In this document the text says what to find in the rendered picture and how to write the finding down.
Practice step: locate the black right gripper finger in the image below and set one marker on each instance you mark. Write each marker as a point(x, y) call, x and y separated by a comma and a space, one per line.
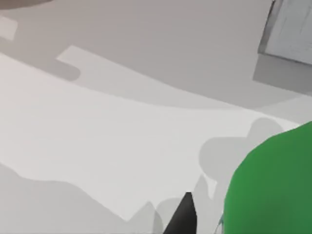
point(186, 217)

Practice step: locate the pale grey cabinet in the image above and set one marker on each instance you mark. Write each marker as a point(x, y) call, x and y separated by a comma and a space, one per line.
point(290, 29)

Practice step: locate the green bottle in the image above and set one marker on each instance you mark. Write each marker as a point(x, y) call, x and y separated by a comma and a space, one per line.
point(273, 185)

